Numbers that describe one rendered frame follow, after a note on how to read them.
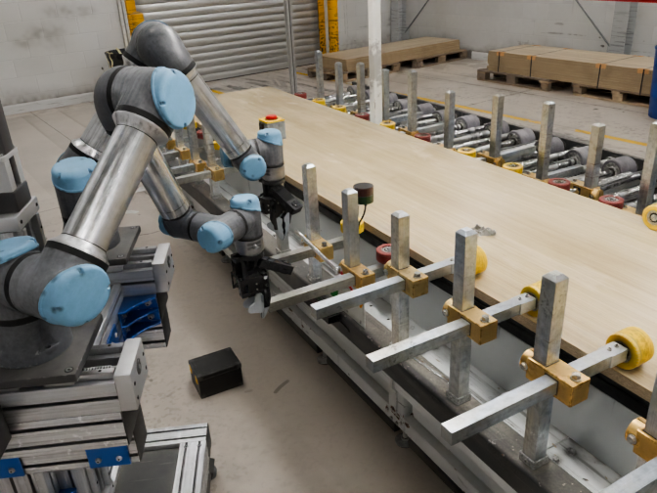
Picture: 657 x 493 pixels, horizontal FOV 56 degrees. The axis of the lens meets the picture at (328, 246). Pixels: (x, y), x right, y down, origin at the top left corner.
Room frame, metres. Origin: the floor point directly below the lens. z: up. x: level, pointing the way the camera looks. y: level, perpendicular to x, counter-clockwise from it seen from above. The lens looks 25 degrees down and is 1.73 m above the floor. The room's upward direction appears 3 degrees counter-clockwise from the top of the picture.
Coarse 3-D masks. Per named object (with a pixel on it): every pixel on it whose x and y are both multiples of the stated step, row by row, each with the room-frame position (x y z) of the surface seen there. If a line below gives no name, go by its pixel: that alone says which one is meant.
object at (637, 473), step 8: (648, 464) 0.74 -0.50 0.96; (656, 464) 0.74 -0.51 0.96; (632, 472) 0.72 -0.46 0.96; (640, 472) 0.72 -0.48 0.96; (648, 472) 0.72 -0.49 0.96; (656, 472) 0.72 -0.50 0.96; (624, 480) 0.71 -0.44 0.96; (632, 480) 0.71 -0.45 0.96; (640, 480) 0.71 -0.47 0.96; (648, 480) 0.71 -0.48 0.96; (656, 480) 0.71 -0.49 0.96; (608, 488) 0.69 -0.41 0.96; (616, 488) 0.69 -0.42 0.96; (624, 488) 0.69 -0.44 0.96; (632, 488) 0.69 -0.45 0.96; (640, 488) 0.69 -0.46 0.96; (648, 488) 0.70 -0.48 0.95; (656, 488) 0.71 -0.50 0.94
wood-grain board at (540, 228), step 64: (256, 128) 3.26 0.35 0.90; (320, 128) 3.18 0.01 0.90; (384, 128) 3.11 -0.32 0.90; (320, 192) 2.24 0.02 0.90; (384, 192) 2.20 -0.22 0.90; (448, 192) 2.16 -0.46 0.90; (512, 192) 2.12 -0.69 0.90; (448, 256) 1.63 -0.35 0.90; (512, 256) 1.61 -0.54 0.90; (576, 256) 1.59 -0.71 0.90; (640, 256) 1.56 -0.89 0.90; (576, 320) 1.26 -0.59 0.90; (640, 320) 1.24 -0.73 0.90; (640, 384) 1.01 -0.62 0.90
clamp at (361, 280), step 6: (342, 264) 1.68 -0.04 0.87; (360, 264) 1.67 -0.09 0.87; (342, 270) 1.68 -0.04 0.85; (348, 270) 1.65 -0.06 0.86; (354, 270) 1.64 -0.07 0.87; (360, 270) 1.63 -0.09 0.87; (360, 276) 1.60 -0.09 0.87; (366, 276) 1.60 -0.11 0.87; (372, 276) 1.61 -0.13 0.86; (360, 282) 1.59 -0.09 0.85; (366, 282) 1.60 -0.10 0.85; (372, 282) 1.61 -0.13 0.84
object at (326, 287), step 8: (376, 264) 1.68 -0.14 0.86; (384, 264) 1.68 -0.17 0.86; (376, 272) 1.65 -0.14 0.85; (328, 280) 1.60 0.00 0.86; (336, 280) 1.60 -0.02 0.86; (344, 280) 1.60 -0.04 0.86; (352, 280) 1.61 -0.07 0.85; (304, 288) 1.56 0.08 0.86; (312, 288) 1.56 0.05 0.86; (320, 288) 1.56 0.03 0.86; (328, 288) 1.58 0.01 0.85; (336, 288) 1.59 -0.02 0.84; (344, 288) 1.60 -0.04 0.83; (280, 296) 1.52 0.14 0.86; (288, 296) 1.52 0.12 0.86; (296, 296) 1.53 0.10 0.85; (304, 296) 1.54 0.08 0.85; (312, 296) 1.55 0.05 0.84; (272, 304) 1.49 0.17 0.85; (280, 304) 1.50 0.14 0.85; (288, 304) 1.51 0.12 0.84
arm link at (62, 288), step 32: (128, 96) 1.21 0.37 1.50; (160, 96) 1.19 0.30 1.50; (192, 96) 1.27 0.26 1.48; (128, 128) 1.17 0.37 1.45; (160, 128) 1.19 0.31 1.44; (128, 160) 1.13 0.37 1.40; (96, 192) 1.08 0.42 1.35; (128, 192) 1.11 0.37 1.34; (96, 224) 1.05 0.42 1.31; (32, 256) 1.02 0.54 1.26; (64, 256) 0.98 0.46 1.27; (96, 256) 1.01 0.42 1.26; (32, 288) 0.95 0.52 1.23; (64, 288) 0.93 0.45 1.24; (96, 288) 0.98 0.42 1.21; (64, 320) 0.93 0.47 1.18
